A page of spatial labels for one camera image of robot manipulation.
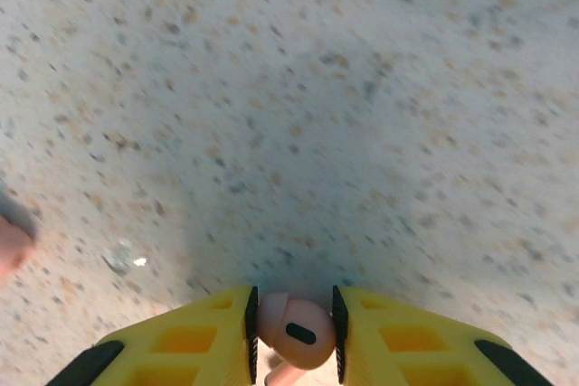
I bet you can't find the pink wireless earbud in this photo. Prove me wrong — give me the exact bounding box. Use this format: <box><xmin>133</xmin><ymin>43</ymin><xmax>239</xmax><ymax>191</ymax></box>
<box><xmin>256</xmin><ymin>291</ymin><xmax>338</xmax><ymax>386</ymax></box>

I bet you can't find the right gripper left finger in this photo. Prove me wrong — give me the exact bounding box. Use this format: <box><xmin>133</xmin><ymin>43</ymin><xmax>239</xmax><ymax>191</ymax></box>
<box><xmin>44</xmin><ymin>285</ymin><xmax>260</xmax><ymax>386</ymax></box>

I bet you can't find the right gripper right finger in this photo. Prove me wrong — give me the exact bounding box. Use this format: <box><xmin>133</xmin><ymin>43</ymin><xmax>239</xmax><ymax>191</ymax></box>
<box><xmin>332</xmin><ymin>285</ymin><xmax>555</xmax><ymax>386</ymax></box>

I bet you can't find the pink earbud charging case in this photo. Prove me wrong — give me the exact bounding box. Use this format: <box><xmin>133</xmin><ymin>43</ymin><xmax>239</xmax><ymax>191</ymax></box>
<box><xmin>0</xmin><ymin>212</ymin><xmax>38</xmax><ymax>274</ymax></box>

